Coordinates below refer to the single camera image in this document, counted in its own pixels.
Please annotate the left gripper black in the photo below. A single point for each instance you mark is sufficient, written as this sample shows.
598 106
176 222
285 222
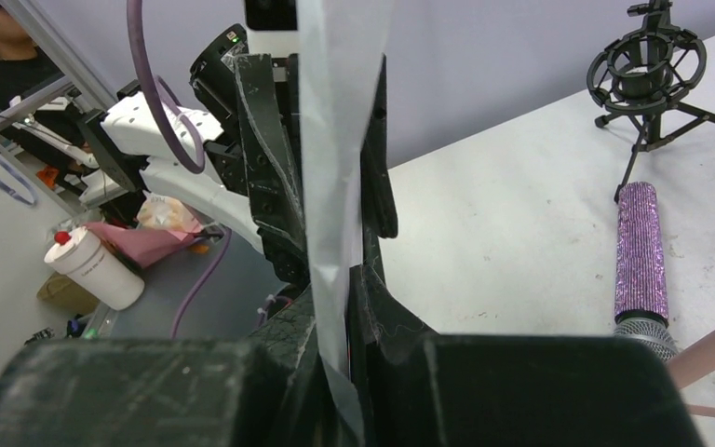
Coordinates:
256 99

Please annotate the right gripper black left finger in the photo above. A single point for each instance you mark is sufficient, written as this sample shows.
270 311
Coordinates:
153 392

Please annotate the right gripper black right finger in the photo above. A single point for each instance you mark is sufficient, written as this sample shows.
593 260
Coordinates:
422 388

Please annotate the white sheet music paper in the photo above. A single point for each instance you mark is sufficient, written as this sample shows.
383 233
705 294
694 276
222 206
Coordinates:
342 46

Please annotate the purple glitter microphone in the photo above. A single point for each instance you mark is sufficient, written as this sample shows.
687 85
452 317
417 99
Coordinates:
641 310

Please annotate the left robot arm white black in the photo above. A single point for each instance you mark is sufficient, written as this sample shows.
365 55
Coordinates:
134 152

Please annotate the pink cloth bag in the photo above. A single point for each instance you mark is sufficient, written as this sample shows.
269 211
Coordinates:
143 246

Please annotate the white cup with red knob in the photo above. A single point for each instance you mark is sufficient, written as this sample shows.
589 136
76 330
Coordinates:
81 256

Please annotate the person in black shirt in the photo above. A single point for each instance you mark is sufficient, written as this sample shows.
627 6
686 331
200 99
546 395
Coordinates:
24 69

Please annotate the black microphone shock mount tripod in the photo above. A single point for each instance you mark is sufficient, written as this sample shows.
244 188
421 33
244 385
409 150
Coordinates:
644 77

